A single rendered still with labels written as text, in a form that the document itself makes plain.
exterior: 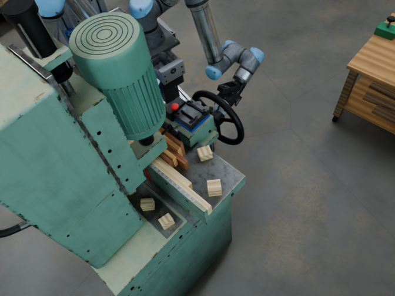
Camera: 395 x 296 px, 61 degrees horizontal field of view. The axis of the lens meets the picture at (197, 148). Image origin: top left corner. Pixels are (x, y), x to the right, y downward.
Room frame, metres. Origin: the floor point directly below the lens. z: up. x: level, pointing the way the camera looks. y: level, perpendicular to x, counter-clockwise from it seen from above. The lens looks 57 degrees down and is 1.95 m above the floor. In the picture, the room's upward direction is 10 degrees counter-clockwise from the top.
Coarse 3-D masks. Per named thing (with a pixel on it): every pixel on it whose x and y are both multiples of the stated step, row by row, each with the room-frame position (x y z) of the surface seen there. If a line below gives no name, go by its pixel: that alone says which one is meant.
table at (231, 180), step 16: (208, 144) 0.72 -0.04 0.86; (192, 160) 0.64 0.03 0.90; (208, 160) 0.62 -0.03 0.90; (224, 160) 0.61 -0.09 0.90; (192, 176) 0.57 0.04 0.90; (208, 176) 0.56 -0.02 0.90; (224, 176) 0.55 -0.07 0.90; (240, 176) 0.54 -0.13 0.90; (224, 192) 0.49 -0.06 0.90; (192, 208) 0.45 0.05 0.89
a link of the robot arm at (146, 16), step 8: (136, 0) 1.46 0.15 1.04; (144, 0) 1.45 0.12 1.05; (152, 0) 1.45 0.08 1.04; (136, 8) 1.41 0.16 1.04; (144, 8) 1.40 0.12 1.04; (152, 8) 1.42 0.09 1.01; (160, 8) 1.45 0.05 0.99; (136, 16) 1.40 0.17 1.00; (144, 16) 1.39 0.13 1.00; (152, 16) 1.41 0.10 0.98; (144, 24) 1.39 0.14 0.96; (152, 24) 1.41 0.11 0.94
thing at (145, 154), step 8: (160, 136) 0.67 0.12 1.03; (136, 144) 0.65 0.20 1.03; (152, 144) 0.64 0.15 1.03; (160, 144) 0.65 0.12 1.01; (136, 152) 0.62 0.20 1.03; (144, 152) 0.62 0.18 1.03; (152, 152) 0.63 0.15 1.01; (160, 152) 0.65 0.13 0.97; (144, 160) 0.61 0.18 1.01; (152, 160) 0.62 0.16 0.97; (144, 168) 0.60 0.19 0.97
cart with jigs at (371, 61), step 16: (384, 32) 1.47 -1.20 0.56; (368, 48) 1.40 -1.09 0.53; (384, 48) 1.38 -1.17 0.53; (352, 64) 1.30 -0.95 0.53; (368, 64) 1.28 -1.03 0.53; (384, 64) 1.26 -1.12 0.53; (352, 80) 1.27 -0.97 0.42; (368, 80) 1.45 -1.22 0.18; (384, 80) 1.14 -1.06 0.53; (352, 96) 1.34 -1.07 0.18; (368, 96) 1.30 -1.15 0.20; (384, 96) 1.29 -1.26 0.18; (336, 112) 1.29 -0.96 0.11; (352, 112) 1.22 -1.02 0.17; (368, 112) 1.19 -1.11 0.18; (384, 112) 1.16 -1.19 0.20; (384, 128) 1.06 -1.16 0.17
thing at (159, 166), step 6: (156, 162) 0.63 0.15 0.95; (162, 168) 0.60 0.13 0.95; (168, 174) 0.57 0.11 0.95; (174, 180) 0.54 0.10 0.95; (180, 180) 0.54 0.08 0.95; (180, 186) 0.51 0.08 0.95; (186, 186) 0.51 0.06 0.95; (186, 192) 0.49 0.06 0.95; (192, 192) 0.49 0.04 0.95; (198, 198) 0.46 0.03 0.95; (204, 204) 0.44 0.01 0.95; (210, 210) 0.42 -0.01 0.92
